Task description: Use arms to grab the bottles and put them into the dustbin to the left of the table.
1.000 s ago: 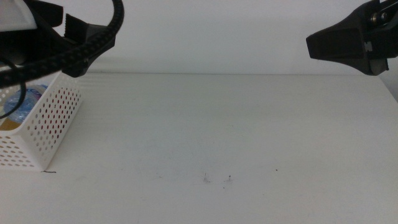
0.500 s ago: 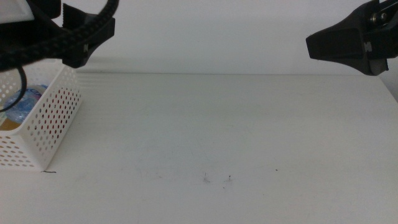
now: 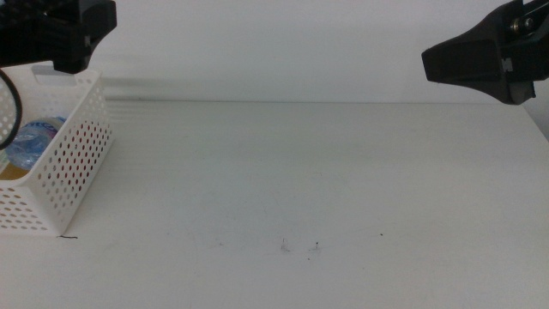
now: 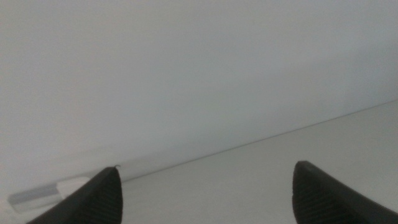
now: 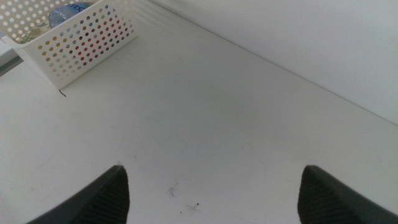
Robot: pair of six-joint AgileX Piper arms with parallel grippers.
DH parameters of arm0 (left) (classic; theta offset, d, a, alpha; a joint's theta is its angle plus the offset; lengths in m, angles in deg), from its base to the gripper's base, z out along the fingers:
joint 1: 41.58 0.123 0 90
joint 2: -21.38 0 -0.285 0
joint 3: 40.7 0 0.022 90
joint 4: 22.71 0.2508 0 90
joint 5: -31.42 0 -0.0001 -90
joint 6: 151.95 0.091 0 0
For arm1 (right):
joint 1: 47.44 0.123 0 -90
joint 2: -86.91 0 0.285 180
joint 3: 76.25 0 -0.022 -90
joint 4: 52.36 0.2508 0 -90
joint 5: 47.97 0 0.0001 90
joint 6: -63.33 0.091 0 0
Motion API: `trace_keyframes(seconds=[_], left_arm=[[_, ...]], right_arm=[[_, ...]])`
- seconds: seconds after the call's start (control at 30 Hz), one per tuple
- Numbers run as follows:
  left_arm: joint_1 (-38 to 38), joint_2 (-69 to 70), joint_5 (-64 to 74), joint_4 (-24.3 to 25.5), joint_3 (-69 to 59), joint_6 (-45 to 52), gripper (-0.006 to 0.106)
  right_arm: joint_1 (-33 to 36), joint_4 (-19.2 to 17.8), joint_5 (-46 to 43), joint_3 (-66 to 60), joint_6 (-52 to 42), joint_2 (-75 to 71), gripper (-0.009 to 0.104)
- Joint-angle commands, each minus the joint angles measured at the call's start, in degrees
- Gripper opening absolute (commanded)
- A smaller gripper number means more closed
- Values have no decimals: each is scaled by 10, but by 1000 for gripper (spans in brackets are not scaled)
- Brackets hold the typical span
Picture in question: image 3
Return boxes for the clear water bottle blue cap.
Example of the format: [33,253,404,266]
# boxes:
[4,116,68,172]

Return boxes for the yellow tea bottle green label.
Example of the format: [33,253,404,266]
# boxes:
[0,149,32,181]

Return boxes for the white perforated plastic basket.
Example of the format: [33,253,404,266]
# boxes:
[0,64,115,237]

